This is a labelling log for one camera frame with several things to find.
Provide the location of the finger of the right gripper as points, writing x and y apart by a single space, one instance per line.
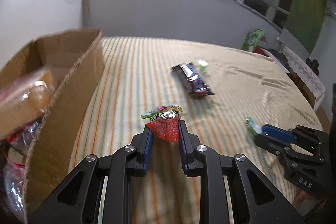
272 144
278 133

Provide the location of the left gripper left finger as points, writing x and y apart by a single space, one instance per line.
143 144

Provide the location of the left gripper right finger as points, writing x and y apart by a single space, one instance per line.
193 161

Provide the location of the small green candy packet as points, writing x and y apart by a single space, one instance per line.
252 127

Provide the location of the small red candy packet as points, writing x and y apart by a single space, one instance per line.
163 121

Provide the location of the Snickers bar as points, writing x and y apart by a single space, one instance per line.
191 80

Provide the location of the chocolate cake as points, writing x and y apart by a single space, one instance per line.
19 143

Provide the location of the person's right hand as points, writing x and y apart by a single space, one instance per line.
304 201

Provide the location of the lace covered side table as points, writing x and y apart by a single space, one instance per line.
304 78

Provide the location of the striped bed sheet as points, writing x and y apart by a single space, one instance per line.
137 78

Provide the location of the red storage box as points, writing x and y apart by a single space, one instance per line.
263 52

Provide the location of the green plastic bag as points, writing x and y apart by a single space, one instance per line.
252 40

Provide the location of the cardboard box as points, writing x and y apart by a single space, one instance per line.
76 61

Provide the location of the bread in clear bag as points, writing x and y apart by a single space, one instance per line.
26 99

